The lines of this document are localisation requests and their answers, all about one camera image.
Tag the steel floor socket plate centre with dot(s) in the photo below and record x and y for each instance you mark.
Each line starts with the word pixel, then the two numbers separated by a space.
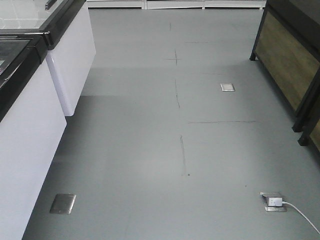
pixel 227 87

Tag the steel floor socket plate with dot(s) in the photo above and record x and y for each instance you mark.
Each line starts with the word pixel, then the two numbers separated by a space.
pixel 63 204
pixel 227 87

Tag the steel floor socket plate left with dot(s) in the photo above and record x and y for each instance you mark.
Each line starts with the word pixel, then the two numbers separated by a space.
pixel 63 204

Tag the near white chest freezer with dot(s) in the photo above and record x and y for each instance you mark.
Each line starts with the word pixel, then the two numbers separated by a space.
pixel 32 123

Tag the white chest freezer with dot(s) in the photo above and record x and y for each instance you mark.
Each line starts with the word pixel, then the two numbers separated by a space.
pixel 65 27
pixel 32 123

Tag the far white chest freezer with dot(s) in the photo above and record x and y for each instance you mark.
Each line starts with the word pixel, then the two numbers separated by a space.
pixel 65 27

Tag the white power plug adapter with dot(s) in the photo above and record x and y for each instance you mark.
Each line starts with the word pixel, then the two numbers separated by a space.
pixel 274 201

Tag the wooden black-framed display stand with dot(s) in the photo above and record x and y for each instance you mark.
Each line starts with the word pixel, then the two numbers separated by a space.
pixel 288 46

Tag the open floor socket box right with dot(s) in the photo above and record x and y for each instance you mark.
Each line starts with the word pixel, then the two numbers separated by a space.
pixel 272 209

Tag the white shelf base far wall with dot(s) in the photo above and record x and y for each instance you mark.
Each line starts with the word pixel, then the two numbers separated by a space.
pixel 176 4

